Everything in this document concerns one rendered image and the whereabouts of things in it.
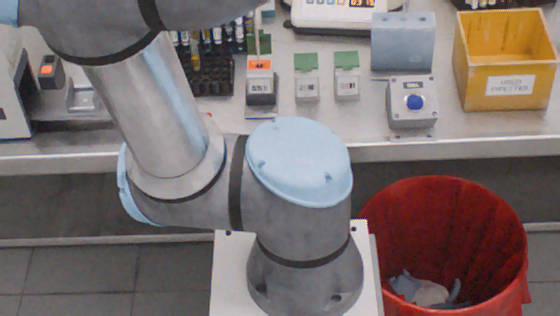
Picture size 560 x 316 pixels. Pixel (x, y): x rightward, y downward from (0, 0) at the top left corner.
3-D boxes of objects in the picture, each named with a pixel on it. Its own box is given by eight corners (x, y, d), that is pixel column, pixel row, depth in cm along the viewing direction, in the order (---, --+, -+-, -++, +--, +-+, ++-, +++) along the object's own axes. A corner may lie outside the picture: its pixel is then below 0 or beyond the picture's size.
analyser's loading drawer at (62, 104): (10, 127, 138) (2, 104, 135) (19, 100, 143) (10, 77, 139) (133, 122, 136) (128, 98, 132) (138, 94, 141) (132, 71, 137)
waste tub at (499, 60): (462, 113, 133) (468, 65, 126) (449, 58, 142) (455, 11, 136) (549, 110, 131) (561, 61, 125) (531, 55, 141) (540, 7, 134)
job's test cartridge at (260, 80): (248, 103, 137) (246, 74, 133) (250, 83, 141) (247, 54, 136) (273, 102, 137) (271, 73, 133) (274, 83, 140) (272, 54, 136)
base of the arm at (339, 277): (356, 333, 102) (357, 280, 95) (235, 315, 105) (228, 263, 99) (370, 241, 113) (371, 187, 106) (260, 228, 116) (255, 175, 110)
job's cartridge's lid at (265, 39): (246, 31, 134) (246, 29, 134) (247, 56, 136) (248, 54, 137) (270, 30, 133) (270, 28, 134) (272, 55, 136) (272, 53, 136)
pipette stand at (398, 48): (370, 80, 141) (371, 33, 134) (370, 53, 146) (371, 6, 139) (431, 80, 139) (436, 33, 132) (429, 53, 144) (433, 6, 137)
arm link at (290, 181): (347, 267, 97) (347, 181, 89) (233, 256, 100) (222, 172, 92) (356, 193, 106) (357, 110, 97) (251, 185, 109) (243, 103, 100)
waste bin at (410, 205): (343, 424, 189) (345, 314, 158) (334, 288, 215) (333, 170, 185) (516, 423, 185) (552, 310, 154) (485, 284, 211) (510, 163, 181)
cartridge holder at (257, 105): (244, 118, 137) (242, 102, 134) (247, 81, 143) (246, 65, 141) (277, 118, 136) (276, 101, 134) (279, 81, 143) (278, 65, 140)
